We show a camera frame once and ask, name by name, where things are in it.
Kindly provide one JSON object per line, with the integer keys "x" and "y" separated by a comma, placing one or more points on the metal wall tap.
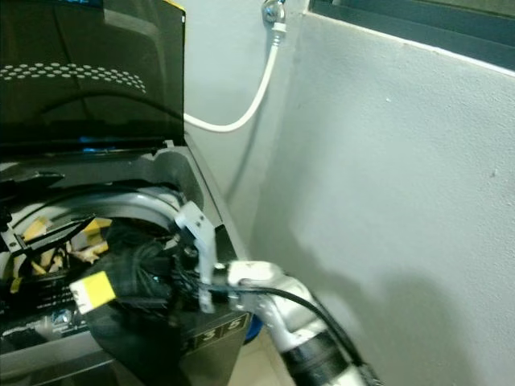
{"x": 273, "y": 10}

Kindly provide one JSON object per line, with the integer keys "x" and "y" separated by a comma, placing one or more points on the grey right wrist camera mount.
{"x": 197, "y": 233}

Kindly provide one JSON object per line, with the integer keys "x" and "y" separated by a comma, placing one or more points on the dark window frame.
{"x": 410, "y": 28}

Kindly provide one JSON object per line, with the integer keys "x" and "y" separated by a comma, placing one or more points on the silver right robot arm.
{"x": 298, "y": 330}

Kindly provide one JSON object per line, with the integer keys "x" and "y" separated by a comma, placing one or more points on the yellow garment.
{"x": 48, "y": 233}

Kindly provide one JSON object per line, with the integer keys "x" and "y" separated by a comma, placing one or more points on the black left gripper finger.
{"x": 48, "y": 231}
{"x": 48, "y": 246}

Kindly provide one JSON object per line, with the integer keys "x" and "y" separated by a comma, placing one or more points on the grey top-load washing machine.
{"x": 80, "y": 80}

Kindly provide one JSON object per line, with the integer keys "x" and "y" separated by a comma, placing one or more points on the dark plaid garment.
{"x": 137, "y": 322}

